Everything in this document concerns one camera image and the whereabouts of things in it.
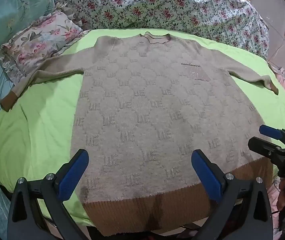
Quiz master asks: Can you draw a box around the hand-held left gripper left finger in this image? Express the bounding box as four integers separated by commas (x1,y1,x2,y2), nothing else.
7,149,90,240

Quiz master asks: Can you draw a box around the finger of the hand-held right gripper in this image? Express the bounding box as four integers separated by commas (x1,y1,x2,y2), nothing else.
248,137,283,161
259,125,285,142

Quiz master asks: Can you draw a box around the white red-flowered quilt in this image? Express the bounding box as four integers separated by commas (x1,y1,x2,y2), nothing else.
53,0,270,61

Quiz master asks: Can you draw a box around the floral ruffled pillow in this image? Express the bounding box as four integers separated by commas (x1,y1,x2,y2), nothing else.
0,2,93,85

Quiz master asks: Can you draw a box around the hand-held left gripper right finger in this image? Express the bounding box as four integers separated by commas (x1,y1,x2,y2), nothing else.
191,149,274,240

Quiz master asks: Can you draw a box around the beige patterned knit sweater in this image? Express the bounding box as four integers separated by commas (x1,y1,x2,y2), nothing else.
0,31,280,237

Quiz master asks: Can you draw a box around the light green bed sheet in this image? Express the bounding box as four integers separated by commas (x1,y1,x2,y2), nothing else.
0,28,285,227

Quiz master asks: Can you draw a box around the teal leaf-print blanket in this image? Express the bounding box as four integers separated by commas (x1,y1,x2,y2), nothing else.
0,0,58,233

